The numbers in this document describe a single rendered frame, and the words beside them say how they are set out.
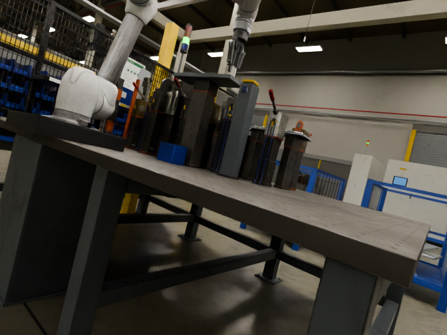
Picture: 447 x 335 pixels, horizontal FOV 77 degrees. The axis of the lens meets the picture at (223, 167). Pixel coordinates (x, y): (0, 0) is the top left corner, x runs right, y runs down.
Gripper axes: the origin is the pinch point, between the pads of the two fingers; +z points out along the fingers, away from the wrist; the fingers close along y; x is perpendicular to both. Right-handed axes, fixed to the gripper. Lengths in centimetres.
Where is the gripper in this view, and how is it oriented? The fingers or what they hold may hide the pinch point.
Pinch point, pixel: (231, 73)
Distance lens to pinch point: 147.1
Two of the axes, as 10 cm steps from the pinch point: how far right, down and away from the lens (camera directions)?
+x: -8.0, -2.1, 5.6
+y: 5.5, 1.2, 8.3
